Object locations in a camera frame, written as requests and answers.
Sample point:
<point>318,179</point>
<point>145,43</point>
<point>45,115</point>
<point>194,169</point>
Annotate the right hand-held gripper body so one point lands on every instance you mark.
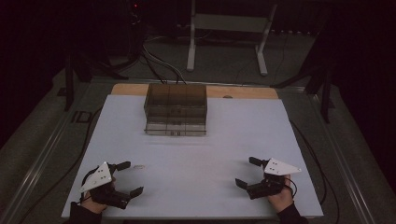
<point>274,183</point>

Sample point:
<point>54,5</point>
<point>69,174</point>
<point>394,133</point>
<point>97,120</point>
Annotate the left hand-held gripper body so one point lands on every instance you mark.
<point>99,177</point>

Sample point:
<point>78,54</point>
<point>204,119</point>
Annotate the person's right hand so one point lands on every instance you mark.
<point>280,199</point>

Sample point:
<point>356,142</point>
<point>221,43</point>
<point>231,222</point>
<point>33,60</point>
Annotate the person's left hand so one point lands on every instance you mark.
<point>92,203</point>

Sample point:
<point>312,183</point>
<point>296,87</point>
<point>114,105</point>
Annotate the small clear plastic piece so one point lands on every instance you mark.
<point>139,167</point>

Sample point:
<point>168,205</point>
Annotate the white board mat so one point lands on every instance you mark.
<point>193,161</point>

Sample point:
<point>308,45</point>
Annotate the transparent brown drawer organizer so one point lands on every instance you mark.
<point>176,109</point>

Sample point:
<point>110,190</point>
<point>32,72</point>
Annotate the black stand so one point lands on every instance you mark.
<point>325,93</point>
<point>70,84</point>

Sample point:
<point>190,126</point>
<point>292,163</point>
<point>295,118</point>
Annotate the dark equipment tower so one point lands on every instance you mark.
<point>134,28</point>

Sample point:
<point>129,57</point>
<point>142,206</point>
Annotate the white metal stand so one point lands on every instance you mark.
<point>230,23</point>

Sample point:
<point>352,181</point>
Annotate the aluminium frame rail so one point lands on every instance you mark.
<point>339,155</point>
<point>40,158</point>

